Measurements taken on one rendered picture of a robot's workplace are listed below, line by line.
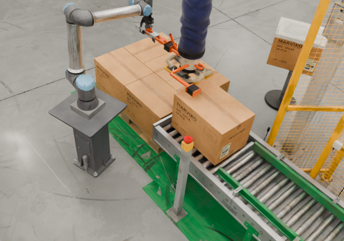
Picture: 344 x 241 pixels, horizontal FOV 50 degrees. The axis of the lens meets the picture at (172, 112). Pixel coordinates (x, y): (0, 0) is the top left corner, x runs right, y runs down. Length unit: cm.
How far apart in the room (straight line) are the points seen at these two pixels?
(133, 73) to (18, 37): 229
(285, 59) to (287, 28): 34
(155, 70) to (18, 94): 173
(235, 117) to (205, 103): 28
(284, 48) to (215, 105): 137
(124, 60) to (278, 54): 172
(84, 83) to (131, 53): 136
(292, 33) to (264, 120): 108
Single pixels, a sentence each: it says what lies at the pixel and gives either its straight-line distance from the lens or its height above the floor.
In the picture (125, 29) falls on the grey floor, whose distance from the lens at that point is 584.
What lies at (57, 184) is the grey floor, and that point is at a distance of 380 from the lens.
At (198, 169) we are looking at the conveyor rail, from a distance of 315.
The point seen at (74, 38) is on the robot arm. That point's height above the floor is 140.
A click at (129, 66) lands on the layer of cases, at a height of 54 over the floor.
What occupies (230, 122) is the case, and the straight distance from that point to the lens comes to 305.
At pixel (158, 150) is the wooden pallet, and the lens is 391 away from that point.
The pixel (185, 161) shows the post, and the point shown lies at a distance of 288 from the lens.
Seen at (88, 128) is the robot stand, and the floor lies 75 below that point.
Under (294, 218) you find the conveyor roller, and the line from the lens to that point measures 312.
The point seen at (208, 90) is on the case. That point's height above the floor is 95.
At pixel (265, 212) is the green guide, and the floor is 61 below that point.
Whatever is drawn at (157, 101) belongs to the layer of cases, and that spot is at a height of 54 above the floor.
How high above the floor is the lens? 305
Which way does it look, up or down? 44 degrees down
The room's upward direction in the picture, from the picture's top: 6 degrees clockwise
